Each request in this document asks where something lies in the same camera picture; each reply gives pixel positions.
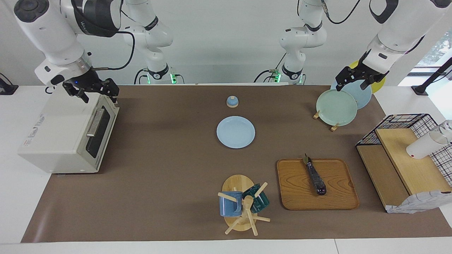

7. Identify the black base cable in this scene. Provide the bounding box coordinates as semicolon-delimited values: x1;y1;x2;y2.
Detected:
254;53;287;83
133;68;149;85

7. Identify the white patterned cloth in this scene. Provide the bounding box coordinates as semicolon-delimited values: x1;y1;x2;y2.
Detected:
386;190;452;214

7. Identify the dark green mug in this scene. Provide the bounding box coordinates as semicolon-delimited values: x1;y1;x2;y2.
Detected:
242;184;270;213

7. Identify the wooden shelf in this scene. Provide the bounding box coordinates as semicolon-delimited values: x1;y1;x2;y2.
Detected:
357;128;452;212

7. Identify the dark purple eggplant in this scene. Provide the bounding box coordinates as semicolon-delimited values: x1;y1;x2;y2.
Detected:
304;153;327;196

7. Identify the pale green plate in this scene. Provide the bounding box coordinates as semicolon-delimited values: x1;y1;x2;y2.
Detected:
316;89;358;126

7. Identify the clear glass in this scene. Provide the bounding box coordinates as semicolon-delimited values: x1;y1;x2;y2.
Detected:
438;120;452;143

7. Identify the wooden serving tray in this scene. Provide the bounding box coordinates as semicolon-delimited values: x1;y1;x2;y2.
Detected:
276;158;360;211

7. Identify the wooden mug tree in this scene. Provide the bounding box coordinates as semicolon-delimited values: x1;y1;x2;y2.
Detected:
218;174;271;236

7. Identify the yellow plate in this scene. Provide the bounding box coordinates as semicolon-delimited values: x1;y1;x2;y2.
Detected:
349;60;386;94

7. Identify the wooden wire shelf rack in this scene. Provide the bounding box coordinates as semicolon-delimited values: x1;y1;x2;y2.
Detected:
356;114;452;187

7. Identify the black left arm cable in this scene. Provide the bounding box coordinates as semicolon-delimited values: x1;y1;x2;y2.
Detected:
320;0;362;25

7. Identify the white cup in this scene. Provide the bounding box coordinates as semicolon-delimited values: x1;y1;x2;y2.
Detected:
406;132;449;159

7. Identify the light blue racked plate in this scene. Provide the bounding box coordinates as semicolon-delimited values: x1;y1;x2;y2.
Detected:
331;79;372;110

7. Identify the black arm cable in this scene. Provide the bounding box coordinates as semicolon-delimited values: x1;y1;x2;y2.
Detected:
95;31;135;71
320;0;362;25

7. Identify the white toaster oven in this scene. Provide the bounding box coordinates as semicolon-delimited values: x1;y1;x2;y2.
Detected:
18;92;120;174

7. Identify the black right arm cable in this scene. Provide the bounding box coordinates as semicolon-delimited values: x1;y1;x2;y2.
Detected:
95;31;135;71

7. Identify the brown table mat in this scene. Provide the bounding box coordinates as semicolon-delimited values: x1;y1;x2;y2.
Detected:
21;85;452;243

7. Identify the blue mug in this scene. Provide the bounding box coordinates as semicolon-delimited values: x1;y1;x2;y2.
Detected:
219;191;243;217

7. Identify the wooden plate rack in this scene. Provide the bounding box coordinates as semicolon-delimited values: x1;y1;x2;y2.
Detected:
313;110;340;132

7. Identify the black camera stand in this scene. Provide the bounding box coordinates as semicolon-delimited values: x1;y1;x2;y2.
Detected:
411;56;452;96

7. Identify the black table clamp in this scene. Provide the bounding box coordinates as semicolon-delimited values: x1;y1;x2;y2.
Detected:
0;72;19;96

